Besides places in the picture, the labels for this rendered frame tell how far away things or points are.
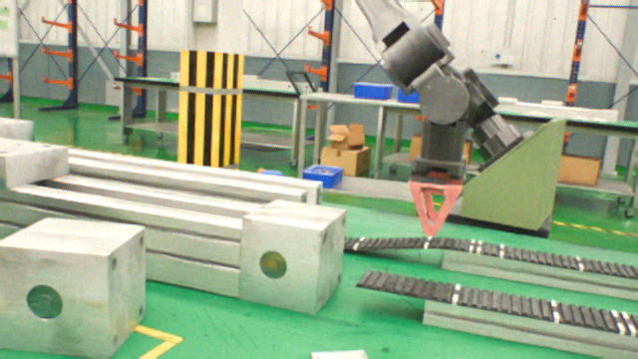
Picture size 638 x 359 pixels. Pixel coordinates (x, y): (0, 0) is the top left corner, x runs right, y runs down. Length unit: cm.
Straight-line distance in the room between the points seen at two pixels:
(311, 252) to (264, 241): 5
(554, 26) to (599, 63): 75
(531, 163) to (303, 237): 58
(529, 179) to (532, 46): 718
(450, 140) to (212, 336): 39
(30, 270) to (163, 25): 1005
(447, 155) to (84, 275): 47
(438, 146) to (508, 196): 36
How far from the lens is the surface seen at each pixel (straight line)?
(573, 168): 548
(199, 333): 57
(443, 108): 68
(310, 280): 60
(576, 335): 62
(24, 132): 116
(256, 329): 58
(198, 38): 416
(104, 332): 52
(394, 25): 80
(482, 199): 110
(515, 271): 80
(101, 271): 50
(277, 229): 60
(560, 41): 822
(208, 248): 64
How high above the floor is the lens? 103
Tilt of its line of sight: 12 degrees down
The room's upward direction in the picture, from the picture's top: 4 degrees clockwise
